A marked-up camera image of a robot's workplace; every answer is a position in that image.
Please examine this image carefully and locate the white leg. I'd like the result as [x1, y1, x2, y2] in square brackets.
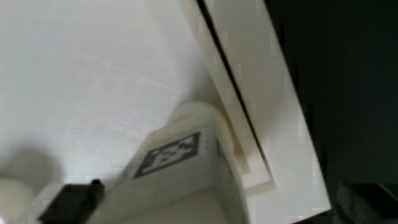
[87, 102, 249, 224]

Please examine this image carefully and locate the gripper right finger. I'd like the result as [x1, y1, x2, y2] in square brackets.
[332, 182, 398, 224]

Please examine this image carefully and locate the white square tabletop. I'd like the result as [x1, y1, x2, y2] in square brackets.
[0, 0, 330, 224]

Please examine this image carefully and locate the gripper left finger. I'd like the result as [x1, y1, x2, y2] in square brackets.
[16, 178, 108, 224]

